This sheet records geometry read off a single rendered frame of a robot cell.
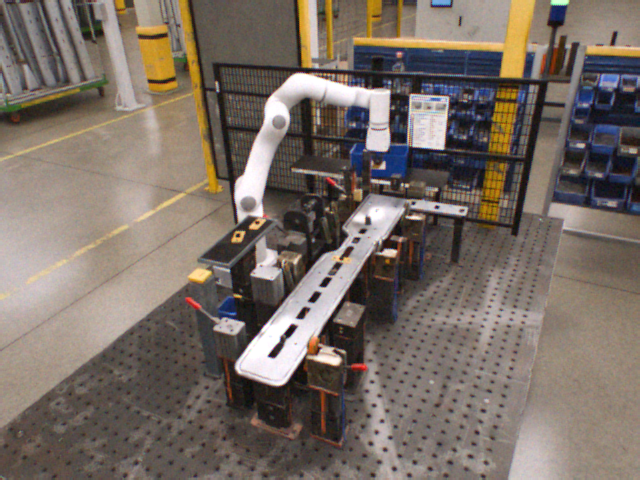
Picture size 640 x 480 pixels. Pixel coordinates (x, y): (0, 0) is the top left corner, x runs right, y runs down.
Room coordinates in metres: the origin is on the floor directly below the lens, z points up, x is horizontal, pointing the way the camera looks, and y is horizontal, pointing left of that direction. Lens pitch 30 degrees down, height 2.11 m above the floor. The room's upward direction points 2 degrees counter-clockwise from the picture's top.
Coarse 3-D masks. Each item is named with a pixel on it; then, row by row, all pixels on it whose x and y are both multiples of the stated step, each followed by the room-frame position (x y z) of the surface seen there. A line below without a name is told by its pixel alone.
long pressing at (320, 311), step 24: (360, 216) 2.10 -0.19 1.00; (384, 216) 2.09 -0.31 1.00; (360, 240) 1.88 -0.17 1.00; (360, 264) 1.69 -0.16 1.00; (312, 288) 1.53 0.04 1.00; (336, 288) 1.52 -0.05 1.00; (288, 312) 1.39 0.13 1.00; (312, 312) 1.38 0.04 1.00; (264, 336) 1.26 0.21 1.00; (240, 360) 1.15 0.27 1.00; (264, 360) 1.15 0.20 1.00; (288, 360) 1.15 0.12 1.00
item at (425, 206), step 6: (420, 204) 2.21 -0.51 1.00; (426, 204) 2.21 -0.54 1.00; (432, 204) 2.20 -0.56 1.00; (438, 204) 2.20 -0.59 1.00; (444, 204) 2.20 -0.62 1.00; (420, 210) 2.16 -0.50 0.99; (426, 210) 2.14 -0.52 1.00; (432, 210) 2.14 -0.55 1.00; (438, 210) 2.14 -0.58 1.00; (444, 210) 2.13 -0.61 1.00; (450, 210) 2.13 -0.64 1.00; (456, 210) 2.13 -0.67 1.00; (456, 216) 2.08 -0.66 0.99
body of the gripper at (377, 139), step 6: (372, 132) 2.13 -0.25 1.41; (378, 132) 2.11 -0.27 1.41; (384, 132) 2.11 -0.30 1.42; (372, 138) 2.13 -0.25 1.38; (378, 138) 2.11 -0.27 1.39; (384, 138) 2.10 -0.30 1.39; (366, 144) 2.14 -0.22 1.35; (372, 144) 2.13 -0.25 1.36; (378, 144) 2.11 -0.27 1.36; (384, 144) 2.10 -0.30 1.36; (378, 150) 2.11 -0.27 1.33; (384, 150) 2.10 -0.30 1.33
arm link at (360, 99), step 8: (328, 80) 2.11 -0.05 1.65; (328, 88) 2.07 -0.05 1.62; (336, 88) 2.08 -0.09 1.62; (344, 88) 2.10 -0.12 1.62; (352, 88) 2.13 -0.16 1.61; (360, 88) 2.21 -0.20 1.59; (328, 96) 2.07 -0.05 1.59; (336, 96) 2.07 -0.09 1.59; (344, 96) 2.08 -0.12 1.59; (352, 96) 2.09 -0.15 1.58; (360, 96) 2.20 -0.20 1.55; (368, 96) 2.21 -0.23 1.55; (336, 104) 2.09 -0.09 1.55; (344, 104) 2.08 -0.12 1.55; (352, 104) 2.18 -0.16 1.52; (360, 104) 2.21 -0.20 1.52
